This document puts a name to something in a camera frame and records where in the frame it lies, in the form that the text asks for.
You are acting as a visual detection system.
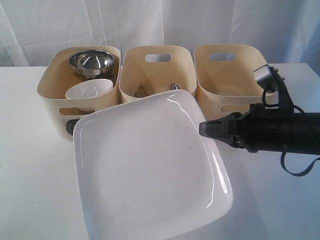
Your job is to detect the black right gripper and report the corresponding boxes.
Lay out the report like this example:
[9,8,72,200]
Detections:
[199,103,295,153]

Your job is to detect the stainless steel spoon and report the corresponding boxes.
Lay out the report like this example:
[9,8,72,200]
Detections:
[170,83,180,90]

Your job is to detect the white square plate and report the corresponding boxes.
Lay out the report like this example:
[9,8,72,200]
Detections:
[73,90,234,240]

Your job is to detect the white plastic bowl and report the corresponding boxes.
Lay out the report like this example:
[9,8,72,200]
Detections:
[65,78,114,100]

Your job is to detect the stainless steel bowl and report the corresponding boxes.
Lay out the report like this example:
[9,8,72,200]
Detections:
[68,49,115,78]

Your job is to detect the small stainless steel fork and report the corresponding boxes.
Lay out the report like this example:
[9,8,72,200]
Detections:
[134,91,145,98]

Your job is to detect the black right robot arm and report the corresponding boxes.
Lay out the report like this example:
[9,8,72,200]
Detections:
[199,103,320,155]

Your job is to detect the cream bin with square mark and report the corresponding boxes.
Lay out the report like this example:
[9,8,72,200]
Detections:
[193,44,267,121]

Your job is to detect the cream bin with triangle mark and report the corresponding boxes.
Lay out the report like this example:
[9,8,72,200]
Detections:
[119,45,197,103]

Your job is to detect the white backdrop curtain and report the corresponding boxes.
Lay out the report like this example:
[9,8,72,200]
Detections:
[0,0,320,72]

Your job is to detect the cream bin with circle mark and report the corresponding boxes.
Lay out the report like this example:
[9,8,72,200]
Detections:
[37,45,121,141]

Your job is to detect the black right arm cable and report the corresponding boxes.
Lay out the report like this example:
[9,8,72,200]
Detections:
[279,149,320,177]

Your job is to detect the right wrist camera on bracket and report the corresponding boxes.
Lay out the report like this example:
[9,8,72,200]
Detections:
[253,64,294,116]

